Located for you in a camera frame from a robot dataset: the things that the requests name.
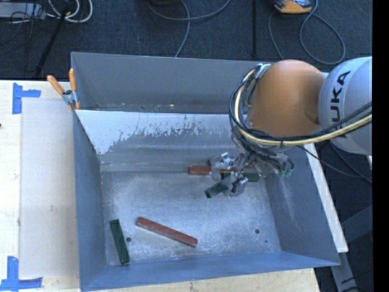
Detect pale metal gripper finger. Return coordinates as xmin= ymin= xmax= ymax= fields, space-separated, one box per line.
xmin=224 ymin=176 xmax=249 ymax=198
xmin=209 ymin=151 xmax=237 ymax=181

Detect red-brown flat block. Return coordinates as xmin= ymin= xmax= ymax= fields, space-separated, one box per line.
xmin=188 ymin=165 xmax=256 ymax=176
xmin=136 ymin=217 xmax=199 ymax=248

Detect dark green flat block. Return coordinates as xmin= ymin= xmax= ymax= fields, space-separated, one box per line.
xmin=109 ymin=218 xmax=131 ymax=266
xmin=204 ymin=172 xmax=261 ymax=200

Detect grey metal bin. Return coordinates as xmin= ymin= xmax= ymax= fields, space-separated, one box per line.
xmin=70 ymin=52 xmax=342 ymax=292

